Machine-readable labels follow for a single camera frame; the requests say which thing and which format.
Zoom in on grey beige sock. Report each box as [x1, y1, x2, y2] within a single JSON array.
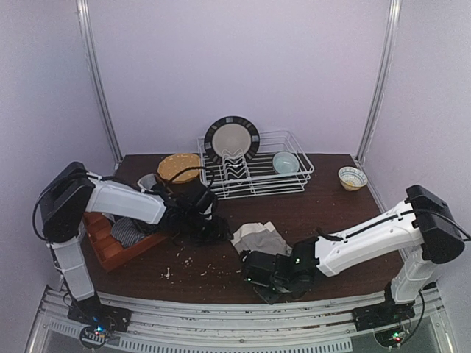
[[230, 222, 292, 256]]

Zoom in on grey striped boxer underwear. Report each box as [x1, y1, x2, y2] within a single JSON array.
[[111, 218, 146, 249]]

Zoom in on brown wooden organizer box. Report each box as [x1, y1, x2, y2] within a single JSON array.
[[82, 172, 172, 274]]

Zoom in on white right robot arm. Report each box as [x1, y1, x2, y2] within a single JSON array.
[[231, 185, 470, 307]]

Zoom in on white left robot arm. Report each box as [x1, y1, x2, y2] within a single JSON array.
[[32, 162, 231, 307]]

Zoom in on navy striped rolled underwear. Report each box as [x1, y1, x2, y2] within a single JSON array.
[[134, 220, 159, 235]]

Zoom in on yellow dotted plate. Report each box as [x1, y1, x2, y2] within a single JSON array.
[[157, 153, 201, 184]]

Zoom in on grey rolled sock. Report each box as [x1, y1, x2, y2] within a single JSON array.
[[137, 173, 157, 193]]

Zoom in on black rimmed grey plate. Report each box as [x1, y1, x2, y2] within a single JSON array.
[[203, 115, 261, 163]]

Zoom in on light blue bowl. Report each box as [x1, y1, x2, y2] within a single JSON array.
[[272, 151, 300, 174]]

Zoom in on yellow patterned white bowl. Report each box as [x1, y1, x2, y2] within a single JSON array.
[[338, 166, 368, 191]]

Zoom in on white wire dish rack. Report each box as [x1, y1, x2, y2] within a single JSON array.
[[197, 130, 314, 199]]

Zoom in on aluminium front rail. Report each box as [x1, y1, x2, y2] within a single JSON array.
[[25, 288, 459, 352]]

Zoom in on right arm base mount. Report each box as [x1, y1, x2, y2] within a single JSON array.
[[352, 283, 415, 349]]

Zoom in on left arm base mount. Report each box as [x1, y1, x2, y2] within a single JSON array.
[[63, 291, 132, 352]]

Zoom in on left aluminium frame post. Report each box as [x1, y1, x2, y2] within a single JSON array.
[[76, 0, 123, 165]]

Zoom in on aluminium frame post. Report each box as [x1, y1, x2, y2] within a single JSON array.
[[355, 0, 402, 165], [76, 0, 123, 165]]

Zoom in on right aluminium frame post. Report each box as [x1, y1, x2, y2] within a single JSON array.
[[355, 0, 402, 165]]

